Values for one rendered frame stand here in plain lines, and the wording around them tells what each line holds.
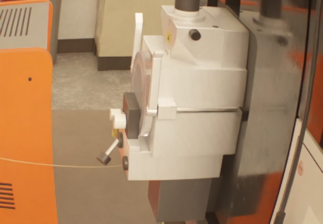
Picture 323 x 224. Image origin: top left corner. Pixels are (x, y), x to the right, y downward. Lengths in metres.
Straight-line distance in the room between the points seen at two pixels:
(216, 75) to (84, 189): 0.83
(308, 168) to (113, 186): 1.01
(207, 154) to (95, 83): 3.14
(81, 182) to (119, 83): 2.40
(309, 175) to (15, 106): 0.68
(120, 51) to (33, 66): 2.92
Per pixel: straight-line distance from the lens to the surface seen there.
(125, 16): 3.85
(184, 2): 0.64
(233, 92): 0.65
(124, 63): 3.99
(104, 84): 3.78
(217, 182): 0.73
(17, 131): 1.07
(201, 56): 0.63
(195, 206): 0.73
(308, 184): 0.47
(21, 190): 1.13
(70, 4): 4.17
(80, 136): 1.65
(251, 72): 0.63
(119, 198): 1.40
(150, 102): 0.62
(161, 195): 0.71
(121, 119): 0.67
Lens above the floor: 1.48
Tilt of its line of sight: 24 degrees down
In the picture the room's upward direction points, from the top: 6 degrees clockwise
